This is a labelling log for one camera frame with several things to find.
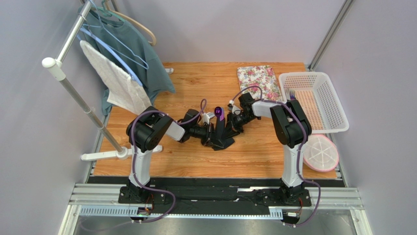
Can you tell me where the white towel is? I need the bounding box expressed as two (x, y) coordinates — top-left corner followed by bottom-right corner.
(80, 40), (152, 115)

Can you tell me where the floral tray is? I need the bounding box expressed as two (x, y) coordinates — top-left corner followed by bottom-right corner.
(237, 65), (284, 102)

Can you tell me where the wooden hanger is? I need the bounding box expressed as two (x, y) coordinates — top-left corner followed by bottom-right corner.
(102, 0), (157, 46)

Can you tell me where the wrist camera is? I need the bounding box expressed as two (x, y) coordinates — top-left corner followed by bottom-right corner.
(200, 112), (215, 125)
(228, 100), (242, 115)

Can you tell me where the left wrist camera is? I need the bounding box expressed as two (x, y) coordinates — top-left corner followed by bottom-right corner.
(200, 112), (215, 125)

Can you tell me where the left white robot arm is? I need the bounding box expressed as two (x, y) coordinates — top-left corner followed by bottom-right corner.
(124, 106), (223, 201)

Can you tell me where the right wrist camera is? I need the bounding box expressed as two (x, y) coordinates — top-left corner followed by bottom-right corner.
(228, 100), (242, 115)

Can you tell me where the silver clothes rack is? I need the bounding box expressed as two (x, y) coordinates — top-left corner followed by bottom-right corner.
(42, 0), (175, 162)

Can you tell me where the pink rimmed mesh cover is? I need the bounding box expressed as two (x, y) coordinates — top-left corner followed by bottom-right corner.
(303, 134), (340, 172)

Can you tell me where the blue hanger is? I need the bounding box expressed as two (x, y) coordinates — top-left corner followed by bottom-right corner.
(77, 9), (149, 87)

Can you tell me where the purple fork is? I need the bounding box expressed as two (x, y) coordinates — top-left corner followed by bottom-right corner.
(285, 89), (296, 102)

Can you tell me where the white plastic basket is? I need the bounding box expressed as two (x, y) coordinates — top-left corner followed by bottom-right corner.
(278, 71), (349, 134)

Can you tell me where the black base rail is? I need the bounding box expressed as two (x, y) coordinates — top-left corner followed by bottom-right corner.
(74, 177), (345, 215)

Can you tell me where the purple spoon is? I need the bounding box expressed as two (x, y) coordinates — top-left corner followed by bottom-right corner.
(214, 106), (225, 121)

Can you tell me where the black paper napkin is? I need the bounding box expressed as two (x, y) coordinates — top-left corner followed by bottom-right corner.
(208, 118), (243, 151)

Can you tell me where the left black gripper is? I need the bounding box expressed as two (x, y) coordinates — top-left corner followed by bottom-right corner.
(190, 123), (224, 149)

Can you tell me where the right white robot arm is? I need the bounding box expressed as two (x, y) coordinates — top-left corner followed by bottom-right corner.
(223, 93), (312, 205)

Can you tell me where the teal shirt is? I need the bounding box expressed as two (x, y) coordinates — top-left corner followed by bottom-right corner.
(80, 10), (176, 115)

